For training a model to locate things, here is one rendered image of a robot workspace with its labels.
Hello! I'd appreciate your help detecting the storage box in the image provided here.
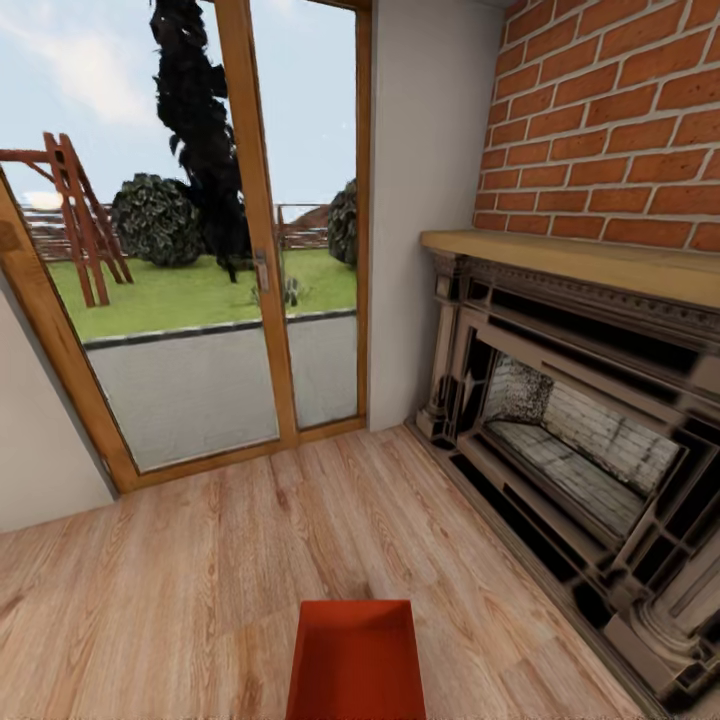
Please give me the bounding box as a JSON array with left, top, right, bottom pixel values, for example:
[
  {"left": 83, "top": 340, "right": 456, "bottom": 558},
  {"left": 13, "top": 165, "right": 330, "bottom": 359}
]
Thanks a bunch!
[{"left": 286, "top": 600, "right": 426, "bottom": 720}]

